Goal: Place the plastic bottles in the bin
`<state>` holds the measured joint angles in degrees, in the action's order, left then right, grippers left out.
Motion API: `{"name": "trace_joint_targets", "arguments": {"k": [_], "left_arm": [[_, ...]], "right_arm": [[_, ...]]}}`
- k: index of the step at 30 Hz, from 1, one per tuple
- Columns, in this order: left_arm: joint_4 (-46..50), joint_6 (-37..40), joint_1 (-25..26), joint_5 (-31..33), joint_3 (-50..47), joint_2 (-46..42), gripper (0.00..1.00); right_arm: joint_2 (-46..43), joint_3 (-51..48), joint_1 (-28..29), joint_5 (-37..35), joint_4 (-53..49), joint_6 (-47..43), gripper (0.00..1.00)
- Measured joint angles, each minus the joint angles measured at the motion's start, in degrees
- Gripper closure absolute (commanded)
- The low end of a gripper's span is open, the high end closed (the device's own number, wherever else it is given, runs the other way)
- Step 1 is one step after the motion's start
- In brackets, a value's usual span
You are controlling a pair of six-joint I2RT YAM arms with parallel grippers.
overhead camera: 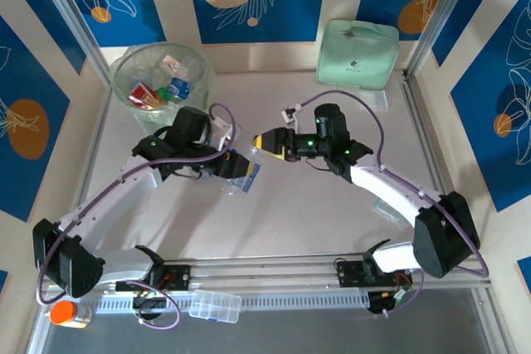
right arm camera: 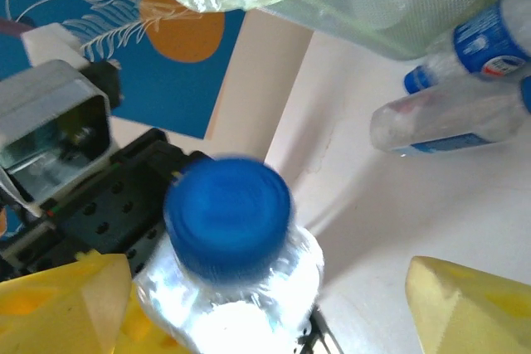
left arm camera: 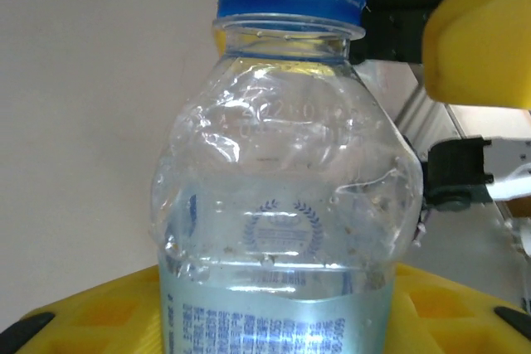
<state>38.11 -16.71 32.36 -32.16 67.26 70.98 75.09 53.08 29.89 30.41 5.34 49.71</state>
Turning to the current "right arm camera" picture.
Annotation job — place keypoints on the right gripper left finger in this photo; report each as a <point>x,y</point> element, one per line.
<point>54,312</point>

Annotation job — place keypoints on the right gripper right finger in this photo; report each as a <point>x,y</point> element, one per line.
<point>477,316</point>

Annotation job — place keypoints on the metal mesh waste bin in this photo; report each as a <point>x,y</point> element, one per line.
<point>415,6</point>

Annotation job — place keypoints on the soda water bottle blue cap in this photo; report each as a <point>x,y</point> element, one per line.
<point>228,221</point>

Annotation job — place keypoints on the clear blue-striped bottle blue cap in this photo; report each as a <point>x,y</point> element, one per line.
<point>435,117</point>

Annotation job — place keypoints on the clear bottle blue Pepsi label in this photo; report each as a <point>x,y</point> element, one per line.
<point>485,43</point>

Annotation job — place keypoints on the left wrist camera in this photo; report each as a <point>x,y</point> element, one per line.
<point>54,122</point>

